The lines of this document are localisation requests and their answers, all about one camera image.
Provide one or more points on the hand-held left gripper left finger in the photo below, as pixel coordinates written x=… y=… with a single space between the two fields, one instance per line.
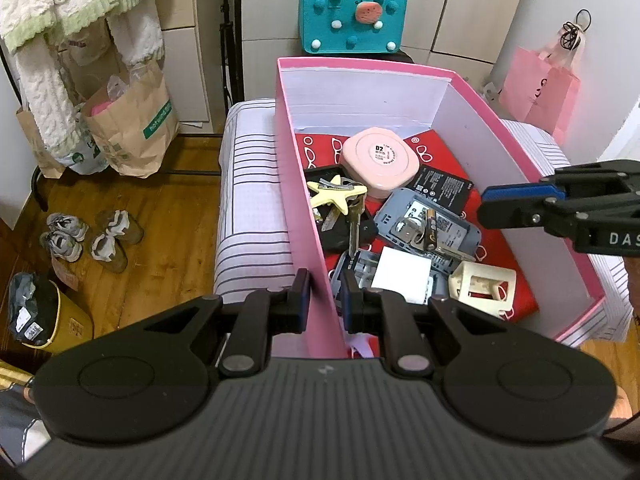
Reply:
x=302 y=302

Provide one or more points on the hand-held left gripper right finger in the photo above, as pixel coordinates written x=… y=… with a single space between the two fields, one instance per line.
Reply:
x=350 y=305

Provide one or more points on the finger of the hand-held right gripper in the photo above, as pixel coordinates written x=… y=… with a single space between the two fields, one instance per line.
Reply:
x=520 y=216
x=520 y=191

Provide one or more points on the grey labelled router cover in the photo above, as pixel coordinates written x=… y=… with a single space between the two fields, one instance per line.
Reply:
x=360 y=266

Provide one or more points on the white plug adapter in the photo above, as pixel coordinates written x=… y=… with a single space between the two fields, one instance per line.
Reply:
x=402 y=275

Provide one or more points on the grey plastic device back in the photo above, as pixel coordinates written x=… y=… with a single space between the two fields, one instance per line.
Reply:
x=452 y=232

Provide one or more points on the cream plastic frame holder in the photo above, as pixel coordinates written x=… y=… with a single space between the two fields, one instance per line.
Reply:
x=480 y=285

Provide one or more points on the silver key bunch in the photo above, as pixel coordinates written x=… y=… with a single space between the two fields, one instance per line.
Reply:
x=356 y=225

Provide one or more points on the black yellow pencil battery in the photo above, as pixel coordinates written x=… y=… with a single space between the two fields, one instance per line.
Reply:
x=431 y=230

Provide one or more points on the yellow star clip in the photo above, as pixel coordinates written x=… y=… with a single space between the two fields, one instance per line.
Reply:
x=336 y=199

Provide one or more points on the pink cardboard box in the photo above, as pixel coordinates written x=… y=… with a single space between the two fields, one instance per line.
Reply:
x=300 y=185

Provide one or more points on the pink rounded case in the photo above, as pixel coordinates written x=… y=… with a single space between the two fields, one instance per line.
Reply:
x=382 y=157

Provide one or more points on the person's right forearm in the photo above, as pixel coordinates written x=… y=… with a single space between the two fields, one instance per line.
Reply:
x=634 y=285

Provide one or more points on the pink paper bag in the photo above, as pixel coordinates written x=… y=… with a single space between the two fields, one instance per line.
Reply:
x=540 y=95

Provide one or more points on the striped lilac bed sheet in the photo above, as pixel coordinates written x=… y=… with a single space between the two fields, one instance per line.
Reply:
x=250 y=185

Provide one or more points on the beige wooden wardrobe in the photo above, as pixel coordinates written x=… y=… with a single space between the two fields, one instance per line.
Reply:
x=450 y=10

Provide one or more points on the yellow waste bin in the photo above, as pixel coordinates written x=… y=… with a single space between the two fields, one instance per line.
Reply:
x=72 y=327

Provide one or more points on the teal felt handbag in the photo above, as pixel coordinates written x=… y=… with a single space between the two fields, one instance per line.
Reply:
x=345 y=30

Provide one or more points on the large brown paper bag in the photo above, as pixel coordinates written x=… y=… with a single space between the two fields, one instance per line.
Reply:
x=135 y=130

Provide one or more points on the grey white sneaker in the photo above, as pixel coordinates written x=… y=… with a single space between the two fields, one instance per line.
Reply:
x=67 y=224
x=60 y=246

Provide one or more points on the black tripod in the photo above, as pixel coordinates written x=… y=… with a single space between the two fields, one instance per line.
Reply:
x=227 y=60

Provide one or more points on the white green plastic bag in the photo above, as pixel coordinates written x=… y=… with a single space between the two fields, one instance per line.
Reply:
x=85 y=152

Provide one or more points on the beige tall cabinet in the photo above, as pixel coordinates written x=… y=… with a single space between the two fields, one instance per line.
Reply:
x=185 y=60

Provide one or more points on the dark plastic packet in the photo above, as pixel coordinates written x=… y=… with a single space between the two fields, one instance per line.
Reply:
x=30 y=305

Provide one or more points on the small brown paper bag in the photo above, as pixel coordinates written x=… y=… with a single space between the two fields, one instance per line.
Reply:
x=37 y=150

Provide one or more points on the beige canvas tote bag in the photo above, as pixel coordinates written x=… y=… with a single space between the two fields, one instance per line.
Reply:
x=87 y=55

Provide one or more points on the cream green fluffy robe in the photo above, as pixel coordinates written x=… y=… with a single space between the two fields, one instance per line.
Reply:
x=35 y=85

